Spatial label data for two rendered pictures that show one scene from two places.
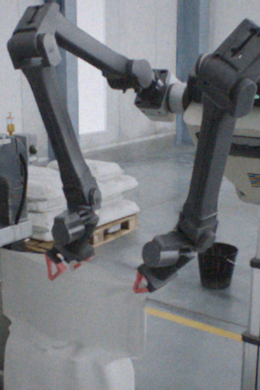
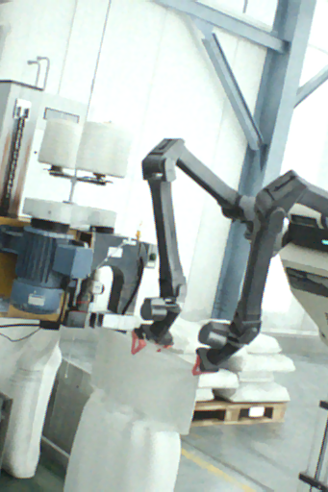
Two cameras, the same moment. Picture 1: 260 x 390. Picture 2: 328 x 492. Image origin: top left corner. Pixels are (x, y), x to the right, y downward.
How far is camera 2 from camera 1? 101 cm
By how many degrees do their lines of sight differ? 18
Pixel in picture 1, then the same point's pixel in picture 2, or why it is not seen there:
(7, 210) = (117, 300)
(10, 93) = (183, 241)
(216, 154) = (259, 261)
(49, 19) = (174, 149)
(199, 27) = not seen: outside the picture
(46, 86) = (161, 196)
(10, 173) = (128, 270)
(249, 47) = (285, 186)
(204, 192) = (249, 291)
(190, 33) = not seen: outside the picture
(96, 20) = not seen: hidden behind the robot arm
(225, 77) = (265, 203)
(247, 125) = (323, 266)
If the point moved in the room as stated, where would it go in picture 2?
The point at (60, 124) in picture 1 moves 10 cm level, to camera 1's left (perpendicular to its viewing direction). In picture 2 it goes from (165, 227) to (134, 220)
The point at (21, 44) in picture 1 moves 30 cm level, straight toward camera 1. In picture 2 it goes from (150, 162) to (138, 155)
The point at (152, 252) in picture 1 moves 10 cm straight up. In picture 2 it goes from (205, 332) to (213, 297)
